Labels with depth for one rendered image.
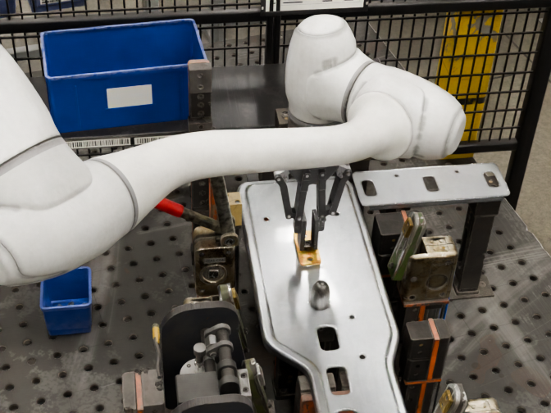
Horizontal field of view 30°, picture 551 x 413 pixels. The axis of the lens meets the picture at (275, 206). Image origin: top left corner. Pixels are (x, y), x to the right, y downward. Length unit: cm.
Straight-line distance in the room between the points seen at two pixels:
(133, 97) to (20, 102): 86
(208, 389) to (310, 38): 52
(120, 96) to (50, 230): 89
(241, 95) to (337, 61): 63
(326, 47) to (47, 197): 54
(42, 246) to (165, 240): 115
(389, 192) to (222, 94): 41
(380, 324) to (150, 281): 64
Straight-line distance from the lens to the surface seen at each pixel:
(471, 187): 199
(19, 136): 114
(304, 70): 152
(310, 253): 179
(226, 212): 170
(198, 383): 141
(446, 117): 145
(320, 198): 172
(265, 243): 182
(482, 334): 213
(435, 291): 183
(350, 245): 183
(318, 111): 154
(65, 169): 115
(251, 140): 133
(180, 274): 219
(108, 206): 117
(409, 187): 196
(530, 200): 357
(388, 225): 191
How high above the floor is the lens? 226
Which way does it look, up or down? 42 degrees down
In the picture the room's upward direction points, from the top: 3 degrees clockwise
